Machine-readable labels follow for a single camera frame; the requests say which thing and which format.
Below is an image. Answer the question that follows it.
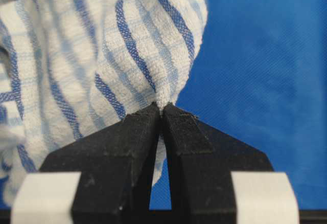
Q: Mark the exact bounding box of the white blue striped towel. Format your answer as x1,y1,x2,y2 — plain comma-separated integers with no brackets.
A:
1,0,208,208

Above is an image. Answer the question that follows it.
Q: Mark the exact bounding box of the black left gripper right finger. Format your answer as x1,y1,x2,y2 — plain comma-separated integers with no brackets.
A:
162,104,273,223

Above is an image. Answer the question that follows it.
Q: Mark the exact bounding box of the blue table cloth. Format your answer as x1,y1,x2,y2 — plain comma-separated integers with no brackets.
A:
0,0,327,212

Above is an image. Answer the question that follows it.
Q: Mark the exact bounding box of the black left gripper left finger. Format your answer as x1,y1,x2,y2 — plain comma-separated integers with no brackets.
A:
40,103,160,223

